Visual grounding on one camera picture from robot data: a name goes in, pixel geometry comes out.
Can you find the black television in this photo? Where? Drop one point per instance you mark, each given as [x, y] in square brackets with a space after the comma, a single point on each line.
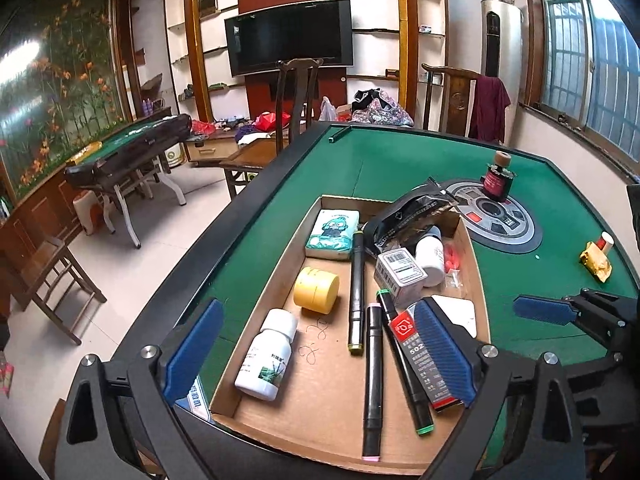
[259, 41]

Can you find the cardboard box tray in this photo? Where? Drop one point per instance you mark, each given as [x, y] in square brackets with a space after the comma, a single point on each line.
[313, 430]

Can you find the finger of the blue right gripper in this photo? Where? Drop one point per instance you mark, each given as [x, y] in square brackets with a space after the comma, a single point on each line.
[611, 320]

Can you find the white standing air conditioner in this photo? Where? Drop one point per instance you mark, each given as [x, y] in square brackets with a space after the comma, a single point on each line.
[502, 53]

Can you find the small white barcode box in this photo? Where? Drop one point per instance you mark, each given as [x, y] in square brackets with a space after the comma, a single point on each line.
[397, 271]

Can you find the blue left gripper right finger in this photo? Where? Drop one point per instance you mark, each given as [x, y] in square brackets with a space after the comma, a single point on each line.
[546, 441]

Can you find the small white red cup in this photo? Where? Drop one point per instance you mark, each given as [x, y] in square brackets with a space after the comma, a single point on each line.
[605, 242]

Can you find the blue cartoon tissue pack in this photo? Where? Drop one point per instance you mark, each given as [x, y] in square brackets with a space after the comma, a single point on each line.
[332, 234]

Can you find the wooden chair at left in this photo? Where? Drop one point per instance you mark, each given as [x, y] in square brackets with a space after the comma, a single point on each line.
[42, 274]

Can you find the black red glue box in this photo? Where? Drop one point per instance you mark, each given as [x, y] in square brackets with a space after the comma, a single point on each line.
[405, 330]

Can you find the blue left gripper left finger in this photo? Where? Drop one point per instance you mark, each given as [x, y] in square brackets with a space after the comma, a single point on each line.
[96, 441]

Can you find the black marker yellow cap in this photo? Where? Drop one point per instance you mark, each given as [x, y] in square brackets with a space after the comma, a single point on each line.
[356, 297]

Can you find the black marker pink cap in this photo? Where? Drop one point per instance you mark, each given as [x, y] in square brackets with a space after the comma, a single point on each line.
[373, 401]

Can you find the round mahjong table console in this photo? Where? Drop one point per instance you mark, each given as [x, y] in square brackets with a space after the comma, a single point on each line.
[504, 226]

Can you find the wooden armchair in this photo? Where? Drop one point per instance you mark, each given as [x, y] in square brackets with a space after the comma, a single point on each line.
[456, 104]

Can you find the black jar red label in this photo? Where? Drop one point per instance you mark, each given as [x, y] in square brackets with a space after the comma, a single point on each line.
[499, 177]

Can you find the white medicine bottle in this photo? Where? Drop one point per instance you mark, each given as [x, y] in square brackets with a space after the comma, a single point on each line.
[266, 360]

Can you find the white charger box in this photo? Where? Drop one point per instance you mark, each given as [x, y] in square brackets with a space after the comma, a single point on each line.
[459, 311]

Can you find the folding mahjong table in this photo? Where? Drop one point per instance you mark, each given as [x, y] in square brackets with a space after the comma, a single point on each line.
[127, 161]

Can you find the low wooden table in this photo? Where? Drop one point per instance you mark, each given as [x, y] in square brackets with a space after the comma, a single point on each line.
[241, 160]

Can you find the black marker green cap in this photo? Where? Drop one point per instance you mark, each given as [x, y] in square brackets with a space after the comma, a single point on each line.
[417, 400]

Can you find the clear box red candle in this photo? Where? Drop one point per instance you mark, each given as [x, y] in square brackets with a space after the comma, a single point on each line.
[452, 267]

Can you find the white round jar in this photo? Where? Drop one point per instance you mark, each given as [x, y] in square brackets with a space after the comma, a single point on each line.
[430, 258]

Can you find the black snack bag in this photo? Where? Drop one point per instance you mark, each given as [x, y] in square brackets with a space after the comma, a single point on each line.
[401, 221]

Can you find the yellow snack packet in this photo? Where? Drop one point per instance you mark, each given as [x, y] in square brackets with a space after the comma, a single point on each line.
[596, 262]

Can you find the maroon cloth on chair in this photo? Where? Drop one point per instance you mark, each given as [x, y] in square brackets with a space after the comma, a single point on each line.
[488, 121]

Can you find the dark wooden chair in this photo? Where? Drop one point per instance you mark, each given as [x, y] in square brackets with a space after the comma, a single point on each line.
[305, 71]

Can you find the pile of clothes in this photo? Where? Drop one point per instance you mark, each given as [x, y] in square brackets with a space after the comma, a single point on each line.
[376, 107]

